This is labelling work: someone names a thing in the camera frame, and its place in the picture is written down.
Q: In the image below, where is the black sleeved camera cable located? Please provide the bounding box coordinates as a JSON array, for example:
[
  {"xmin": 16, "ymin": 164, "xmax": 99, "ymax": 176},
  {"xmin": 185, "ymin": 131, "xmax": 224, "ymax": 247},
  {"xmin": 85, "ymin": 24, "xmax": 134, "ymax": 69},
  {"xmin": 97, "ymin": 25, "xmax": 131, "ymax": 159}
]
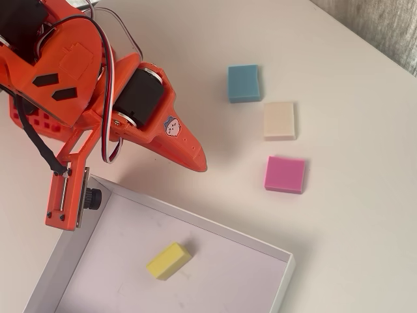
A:
[{"xmin": 14, "ymin": 93, "xmax": 68, "ymax": 177}]

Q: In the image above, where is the red white black servo cable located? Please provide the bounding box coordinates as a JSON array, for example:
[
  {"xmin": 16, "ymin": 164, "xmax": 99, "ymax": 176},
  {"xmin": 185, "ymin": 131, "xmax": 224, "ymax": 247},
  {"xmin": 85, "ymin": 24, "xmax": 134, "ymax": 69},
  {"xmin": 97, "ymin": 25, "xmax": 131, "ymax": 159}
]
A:
[{"xmin": 63, "ymin": 14, "xmax": 125, "ymax": 165}]

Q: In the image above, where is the grey woven carpet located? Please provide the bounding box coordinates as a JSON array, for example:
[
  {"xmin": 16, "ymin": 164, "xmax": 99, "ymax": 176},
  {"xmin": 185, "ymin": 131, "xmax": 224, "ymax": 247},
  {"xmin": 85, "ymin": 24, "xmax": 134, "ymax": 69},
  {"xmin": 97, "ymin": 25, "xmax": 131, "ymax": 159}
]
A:
[{"xmin": 308, "ymin": 0, "xmax": 417, "ymax": 78}]

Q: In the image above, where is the white shallow cardboard bin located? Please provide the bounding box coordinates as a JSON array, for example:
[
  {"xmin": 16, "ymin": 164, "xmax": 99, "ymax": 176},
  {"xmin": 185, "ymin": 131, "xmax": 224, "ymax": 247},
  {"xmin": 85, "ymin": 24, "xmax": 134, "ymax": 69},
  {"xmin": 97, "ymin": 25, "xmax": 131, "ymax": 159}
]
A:
[{"xmin": 22, "ymin": 174, "xmax": 296, "ymax": 313}]

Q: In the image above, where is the orange camera mount bracket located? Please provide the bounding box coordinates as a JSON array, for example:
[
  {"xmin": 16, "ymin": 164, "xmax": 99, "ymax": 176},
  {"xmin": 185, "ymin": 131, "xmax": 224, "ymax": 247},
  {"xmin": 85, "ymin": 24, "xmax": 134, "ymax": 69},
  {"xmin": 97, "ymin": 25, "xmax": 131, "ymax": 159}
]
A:
[{"xmin": 44, "ymin": 122, "xmax": 102, "ymax": 233}]

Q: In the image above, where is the grey metal plate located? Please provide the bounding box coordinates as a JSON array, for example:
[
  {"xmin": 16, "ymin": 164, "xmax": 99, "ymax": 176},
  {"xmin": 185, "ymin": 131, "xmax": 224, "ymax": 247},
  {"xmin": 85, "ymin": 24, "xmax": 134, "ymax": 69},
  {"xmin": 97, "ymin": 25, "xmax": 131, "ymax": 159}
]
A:
[{"xmin": 69, "ymin": 0, "xmax": 99, "ymax": 12}]

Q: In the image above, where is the orange gripper body with motor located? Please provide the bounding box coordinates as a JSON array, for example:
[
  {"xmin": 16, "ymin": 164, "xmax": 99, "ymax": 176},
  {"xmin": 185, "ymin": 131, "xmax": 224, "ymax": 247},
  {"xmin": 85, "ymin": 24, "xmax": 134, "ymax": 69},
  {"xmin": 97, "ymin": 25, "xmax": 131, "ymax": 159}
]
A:
[{"xmin": 109, "ymin": 53, "xmax": 179, "ymax": 144}]

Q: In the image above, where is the thin grey cable loop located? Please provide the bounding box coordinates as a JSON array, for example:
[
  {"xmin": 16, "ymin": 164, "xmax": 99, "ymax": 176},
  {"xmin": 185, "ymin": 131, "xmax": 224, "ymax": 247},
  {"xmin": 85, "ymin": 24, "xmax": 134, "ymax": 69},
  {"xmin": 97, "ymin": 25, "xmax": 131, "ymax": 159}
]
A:
[{"xmin": 93, "ymin": 7, "xmax": 145, "ymax": 63}]

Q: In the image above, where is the cartoon animal sticker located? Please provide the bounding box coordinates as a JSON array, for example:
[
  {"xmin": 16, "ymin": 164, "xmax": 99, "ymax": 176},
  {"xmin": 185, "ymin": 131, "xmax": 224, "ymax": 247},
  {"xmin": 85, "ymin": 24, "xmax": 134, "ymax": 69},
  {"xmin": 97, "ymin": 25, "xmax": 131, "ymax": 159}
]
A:
[{"xmin": 163, "ymin": 115, "xmax": 183, "ymax": 138}]

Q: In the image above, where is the yellow foam cuboid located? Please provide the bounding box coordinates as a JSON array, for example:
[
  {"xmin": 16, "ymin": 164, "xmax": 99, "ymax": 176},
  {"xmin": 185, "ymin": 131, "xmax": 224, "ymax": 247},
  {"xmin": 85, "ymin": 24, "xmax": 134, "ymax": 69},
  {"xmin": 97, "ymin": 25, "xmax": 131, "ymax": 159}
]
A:
[{"xmin": 145, "ymin": 241, "xmax": 194, "ymax": 282}]

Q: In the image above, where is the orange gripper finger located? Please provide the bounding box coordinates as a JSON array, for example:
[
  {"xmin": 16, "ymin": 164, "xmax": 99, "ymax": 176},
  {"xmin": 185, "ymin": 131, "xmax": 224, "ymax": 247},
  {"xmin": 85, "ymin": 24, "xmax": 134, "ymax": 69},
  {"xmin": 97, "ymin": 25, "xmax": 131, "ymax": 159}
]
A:
[{"xmin": 148, "ymin": 109, "xmax": 209, "ymax": 173}]

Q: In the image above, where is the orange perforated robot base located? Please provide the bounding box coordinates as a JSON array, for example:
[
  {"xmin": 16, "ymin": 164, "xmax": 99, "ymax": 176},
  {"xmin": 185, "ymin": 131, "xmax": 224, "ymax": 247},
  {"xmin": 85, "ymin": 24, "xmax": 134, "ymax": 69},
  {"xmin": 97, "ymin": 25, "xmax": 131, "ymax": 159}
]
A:
[{"xmin": 8, "ymin": 95, "xmax": 74, "ymax": 142}]

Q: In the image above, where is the blue foam cuboid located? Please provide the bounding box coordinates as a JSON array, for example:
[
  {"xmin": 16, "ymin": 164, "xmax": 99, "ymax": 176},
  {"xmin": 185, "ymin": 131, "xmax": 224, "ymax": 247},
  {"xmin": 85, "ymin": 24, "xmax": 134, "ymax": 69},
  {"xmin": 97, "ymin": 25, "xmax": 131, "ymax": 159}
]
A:
[{"xmin": 226, "ymin": 63, "xmax": 264, "ymax": 105}]

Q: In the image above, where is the beige foam cuboid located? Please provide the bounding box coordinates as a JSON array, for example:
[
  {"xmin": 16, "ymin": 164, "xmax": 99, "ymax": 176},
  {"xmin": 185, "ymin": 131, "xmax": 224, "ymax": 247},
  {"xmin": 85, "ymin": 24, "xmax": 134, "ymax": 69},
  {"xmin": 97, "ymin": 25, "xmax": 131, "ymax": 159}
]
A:
[{"xmin": 263, "ymin": 101, "xmax": 298, "ymax": 142}]

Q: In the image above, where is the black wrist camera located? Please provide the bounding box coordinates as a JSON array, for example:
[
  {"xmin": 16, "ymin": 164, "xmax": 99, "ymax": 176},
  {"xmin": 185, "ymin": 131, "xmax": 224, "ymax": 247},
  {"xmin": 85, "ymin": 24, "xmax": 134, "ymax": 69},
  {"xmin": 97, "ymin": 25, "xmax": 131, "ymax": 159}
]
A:
[{"xmin": 76, "ymin": 166, "xmax": 103, "ymax": 230}]

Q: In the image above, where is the pink foam cuboid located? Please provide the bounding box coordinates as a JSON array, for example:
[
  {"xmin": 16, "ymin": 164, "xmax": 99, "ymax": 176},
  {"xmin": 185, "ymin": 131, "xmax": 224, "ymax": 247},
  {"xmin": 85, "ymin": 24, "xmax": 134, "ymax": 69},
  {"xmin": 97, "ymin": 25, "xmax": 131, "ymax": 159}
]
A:
[{"xmin": 263, "ymin": 155, "xmax": 307, "ymax": 196}]

